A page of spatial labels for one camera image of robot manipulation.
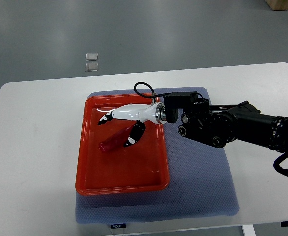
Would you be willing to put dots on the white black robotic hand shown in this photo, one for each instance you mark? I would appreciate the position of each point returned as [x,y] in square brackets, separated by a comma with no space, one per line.
[140,113]

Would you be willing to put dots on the red pepper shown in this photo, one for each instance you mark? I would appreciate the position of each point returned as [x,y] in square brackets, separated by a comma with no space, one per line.
[115,141]

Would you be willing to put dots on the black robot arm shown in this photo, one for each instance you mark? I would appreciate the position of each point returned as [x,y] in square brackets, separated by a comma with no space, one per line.
[217,125]

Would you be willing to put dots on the red plastic tray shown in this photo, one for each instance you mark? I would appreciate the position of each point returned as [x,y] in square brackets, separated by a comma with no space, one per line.
[138,168]

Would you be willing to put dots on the lower silver floor plate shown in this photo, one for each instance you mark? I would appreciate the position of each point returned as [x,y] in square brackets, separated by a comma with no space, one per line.
[91,66]

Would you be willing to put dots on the silver floor plate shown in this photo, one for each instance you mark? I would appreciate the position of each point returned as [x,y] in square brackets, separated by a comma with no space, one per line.
[91,56]
[91,66]

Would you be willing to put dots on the blue-grey mesh mat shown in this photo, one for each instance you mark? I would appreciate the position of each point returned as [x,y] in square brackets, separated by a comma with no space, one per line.
[200,185]

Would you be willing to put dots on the upper silver floor plate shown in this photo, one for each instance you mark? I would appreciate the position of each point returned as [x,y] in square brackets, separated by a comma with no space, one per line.
[91,56]

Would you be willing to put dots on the black mat label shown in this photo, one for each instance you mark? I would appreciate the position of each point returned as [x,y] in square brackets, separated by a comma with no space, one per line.
[118,226]

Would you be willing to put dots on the white table leg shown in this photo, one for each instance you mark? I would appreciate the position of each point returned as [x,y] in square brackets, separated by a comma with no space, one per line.
[248,230]

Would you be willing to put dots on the cardboard box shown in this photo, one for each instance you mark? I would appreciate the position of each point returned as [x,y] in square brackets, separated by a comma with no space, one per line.
[277,5]

